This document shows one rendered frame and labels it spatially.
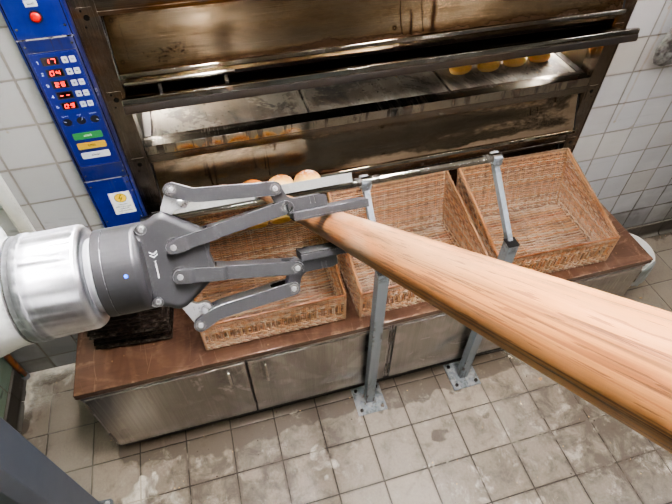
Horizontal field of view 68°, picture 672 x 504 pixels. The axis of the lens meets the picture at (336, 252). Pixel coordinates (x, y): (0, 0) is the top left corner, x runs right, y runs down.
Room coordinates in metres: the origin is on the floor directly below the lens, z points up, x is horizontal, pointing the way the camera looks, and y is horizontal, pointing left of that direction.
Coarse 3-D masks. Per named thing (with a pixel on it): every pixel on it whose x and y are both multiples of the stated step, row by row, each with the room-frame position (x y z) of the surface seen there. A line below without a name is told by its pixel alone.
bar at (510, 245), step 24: (432, 168) 1.35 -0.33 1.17; (456, 168) 1.37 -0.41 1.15; (312, 192) 1.23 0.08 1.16; (504, 192) 1.34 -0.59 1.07; (144, 216) 1.11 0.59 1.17; (192, 216) 1.13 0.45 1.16; (504, 216) 1.28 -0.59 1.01; (504, 240) 1.22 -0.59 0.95; (384, 288) 1.06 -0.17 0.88; (384, 312) 1.07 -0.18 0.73; (480, 336) 1.19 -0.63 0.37; (456, 384) 1.15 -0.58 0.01; (360, 408) 1.03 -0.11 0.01; (384, 408) 1.03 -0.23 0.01
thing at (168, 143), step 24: (576, 72) 1.98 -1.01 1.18; (432, 96) 1.79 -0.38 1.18; (456, 96) 1.79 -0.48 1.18; (480, 96) 1.80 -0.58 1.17; (504, 96) 1.83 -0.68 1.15; (264, 120) 1.62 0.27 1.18; (288, 120) 1.62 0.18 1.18; (312, 120) 1.62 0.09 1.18; (336, 120) 1.64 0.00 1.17; (360, 120) 1.67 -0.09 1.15; (144, 144) 1.47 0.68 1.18; (168, 144) 1.48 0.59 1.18; (192, 144) 1.50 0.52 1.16; (216, 144) 1.52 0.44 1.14
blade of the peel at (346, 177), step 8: (328, 176) 1.15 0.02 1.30; (336, 176) 1.15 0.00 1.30; (344, 176) 1.16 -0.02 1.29; (288, 184) 1.11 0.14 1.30; (296, 184) 1.12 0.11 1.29; (304, 184) 1.12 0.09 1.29; (312, 184) 1.13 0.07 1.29; (320, 184) 1.13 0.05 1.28; (328, 184) 1.13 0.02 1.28; (336, 184) 1.14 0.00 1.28; (288, 192) 1.10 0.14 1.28; (224, 200) 1.06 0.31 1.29; (232, 200) 1.06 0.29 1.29; (240, 200) 1.06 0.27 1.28; (248, 200) 1.07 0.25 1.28; (160, 208) 1.01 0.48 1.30; (184, 208) 1.02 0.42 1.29; (192, 208) 1.03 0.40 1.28; (200, 208) 1.03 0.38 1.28
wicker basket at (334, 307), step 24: (216, 216) 1.47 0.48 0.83; (216, 240) 1.44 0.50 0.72; (240, 240) 1.46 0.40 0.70; (264, 240) 1.48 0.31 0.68; (288, 240) 1.50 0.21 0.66; (312, 240) 1.52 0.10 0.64; (336, 264) 1.26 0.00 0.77; (216, 288) 1.28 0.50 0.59; (240, 288) 1.29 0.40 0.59; (312, 288) 1.29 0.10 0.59; (336, 288) 1.25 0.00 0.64; (264, 312) 1.06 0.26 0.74; (288, 312) 1.08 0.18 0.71; (336, 312) 1.14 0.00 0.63; (216, 336) 1.05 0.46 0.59; (240, 336) 1.03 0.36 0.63; (264, 336) 1.05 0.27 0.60
